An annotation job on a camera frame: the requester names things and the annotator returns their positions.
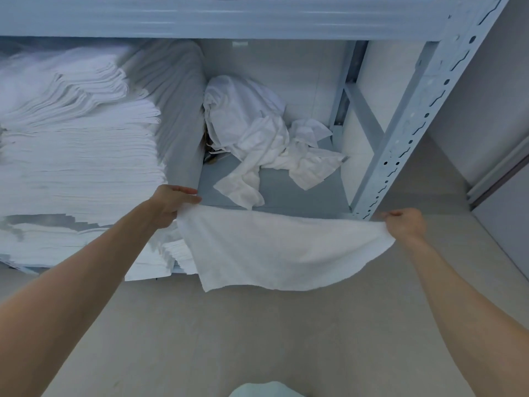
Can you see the person's right thumb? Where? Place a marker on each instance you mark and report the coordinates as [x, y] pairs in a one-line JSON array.
[[387, 215]]

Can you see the person's right forearm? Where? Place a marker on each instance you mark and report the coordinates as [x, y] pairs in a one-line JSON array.
[[467, 310]]

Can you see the stack of folded white towels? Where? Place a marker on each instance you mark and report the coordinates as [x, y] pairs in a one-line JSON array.
[[82, 157]]

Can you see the person's left thumb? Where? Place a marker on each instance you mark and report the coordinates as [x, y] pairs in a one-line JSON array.
[[191, 199]]

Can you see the grey metal shelving rack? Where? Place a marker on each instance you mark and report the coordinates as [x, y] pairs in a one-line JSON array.
[[372, 78]]

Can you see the person's right hand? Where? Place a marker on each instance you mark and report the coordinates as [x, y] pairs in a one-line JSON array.
[[407, 224]]

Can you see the crumpled white cloth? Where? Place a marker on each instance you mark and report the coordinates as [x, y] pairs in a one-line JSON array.
[[239, 115]]

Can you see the person's left hand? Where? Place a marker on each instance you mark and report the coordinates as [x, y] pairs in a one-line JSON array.
[[167, 202]]

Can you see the rumpled white towel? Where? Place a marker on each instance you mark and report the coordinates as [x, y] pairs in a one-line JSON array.
[[281, 161]]

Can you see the person's light shirt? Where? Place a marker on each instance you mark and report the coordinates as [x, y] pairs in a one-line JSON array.
[[262, 390]]

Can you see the person's left forearm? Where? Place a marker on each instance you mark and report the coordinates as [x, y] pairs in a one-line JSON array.
[[66, 293]]

